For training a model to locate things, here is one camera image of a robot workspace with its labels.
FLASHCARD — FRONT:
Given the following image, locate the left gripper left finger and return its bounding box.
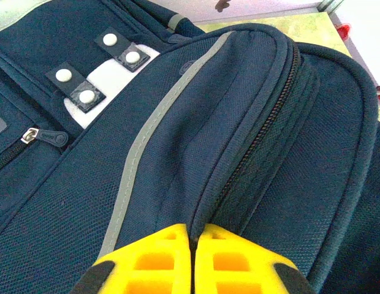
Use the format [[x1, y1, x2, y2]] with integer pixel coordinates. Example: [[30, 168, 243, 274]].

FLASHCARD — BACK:
[[70, 222, 194, 294]]

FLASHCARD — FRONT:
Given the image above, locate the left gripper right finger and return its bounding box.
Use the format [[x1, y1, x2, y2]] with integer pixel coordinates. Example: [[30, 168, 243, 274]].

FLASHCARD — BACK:
[[194, 222, 317, 294]]

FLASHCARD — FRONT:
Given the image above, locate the navy blue backpack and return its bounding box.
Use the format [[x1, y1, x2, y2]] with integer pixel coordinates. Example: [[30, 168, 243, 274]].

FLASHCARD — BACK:
[[0, 0, 380, 294]]

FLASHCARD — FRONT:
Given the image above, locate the aluminium corner post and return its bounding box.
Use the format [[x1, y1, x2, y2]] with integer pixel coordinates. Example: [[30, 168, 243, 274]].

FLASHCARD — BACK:
[[317, 0, 344, 13]]

